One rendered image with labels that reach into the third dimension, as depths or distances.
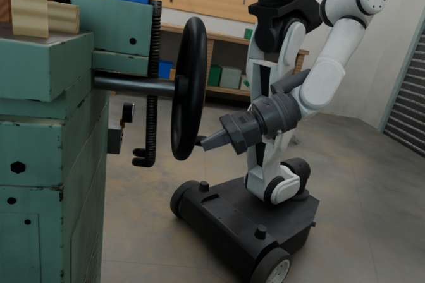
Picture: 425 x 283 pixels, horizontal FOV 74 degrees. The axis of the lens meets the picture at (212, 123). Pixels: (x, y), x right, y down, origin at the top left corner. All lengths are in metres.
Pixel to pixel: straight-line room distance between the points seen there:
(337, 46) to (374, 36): 3.86
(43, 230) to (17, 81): 0.22
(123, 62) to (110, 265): 0.93
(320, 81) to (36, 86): 0.50
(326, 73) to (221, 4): 3.28
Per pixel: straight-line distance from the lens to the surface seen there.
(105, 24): 0.55
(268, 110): 0.60
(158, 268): 1.29
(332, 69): 0.65
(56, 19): 0.47
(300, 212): 1.50
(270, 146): 1.16
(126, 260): 1.32
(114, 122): 0.91
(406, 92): 4.10
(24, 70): 0.34
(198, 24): 0.52
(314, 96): 0.62
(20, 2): 0.39
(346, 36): 0.72
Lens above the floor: 0.95
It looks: 19 degrees down
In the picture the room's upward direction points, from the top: 10 degrees clockwise
